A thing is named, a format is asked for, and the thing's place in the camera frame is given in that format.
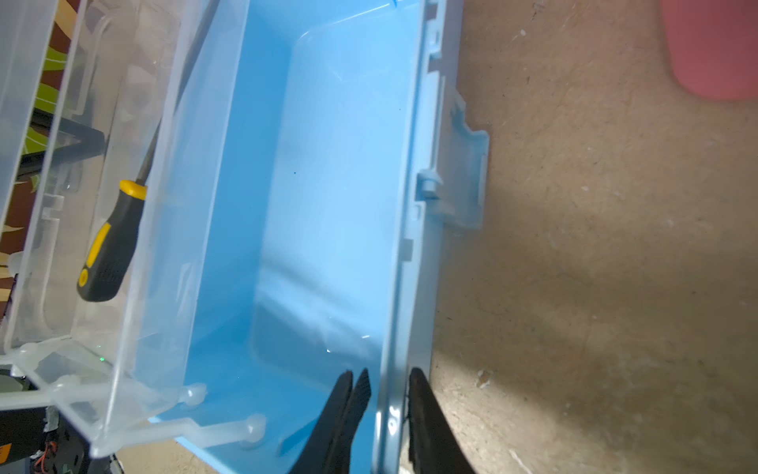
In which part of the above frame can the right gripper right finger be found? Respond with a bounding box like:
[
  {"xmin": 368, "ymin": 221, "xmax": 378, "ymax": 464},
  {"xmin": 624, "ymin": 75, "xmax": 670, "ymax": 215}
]
[{"xmin": 409, "ymin": 367, "xmax": 475, "ymax": 474}]

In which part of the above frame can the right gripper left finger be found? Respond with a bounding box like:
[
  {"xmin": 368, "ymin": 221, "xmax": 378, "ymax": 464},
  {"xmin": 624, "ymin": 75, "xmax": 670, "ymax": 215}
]
[{"xmin": 290, "ymin": 369, "xmax": 372, "ymax": 473}]

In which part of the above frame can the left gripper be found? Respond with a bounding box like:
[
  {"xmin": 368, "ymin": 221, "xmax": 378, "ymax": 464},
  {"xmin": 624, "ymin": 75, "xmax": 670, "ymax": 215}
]
[{"xmin": 1, "ymin": 407, "xmax": 124, "ymax": 474}]

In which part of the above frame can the blue toolbox clear lid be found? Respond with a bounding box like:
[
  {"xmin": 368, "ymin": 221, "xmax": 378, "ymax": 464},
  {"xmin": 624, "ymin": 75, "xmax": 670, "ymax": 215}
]
[{"xmin": 0, "ymin": 0, "xmax": 492, "ymax": 474}]

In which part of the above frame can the pink toolbox clear lid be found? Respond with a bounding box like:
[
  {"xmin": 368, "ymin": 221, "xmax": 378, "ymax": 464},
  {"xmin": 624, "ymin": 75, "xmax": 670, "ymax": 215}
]
[{"xmin": 660, "ymin": 0, "xmax": 757, "ymax": 101}]

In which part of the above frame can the long black yellow screwdriver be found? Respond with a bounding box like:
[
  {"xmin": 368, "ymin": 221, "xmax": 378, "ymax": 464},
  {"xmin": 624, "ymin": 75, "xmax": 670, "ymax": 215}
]
[{"xmin": 76, "ymin": 1, "xmax": 223, "ymax": 303}]

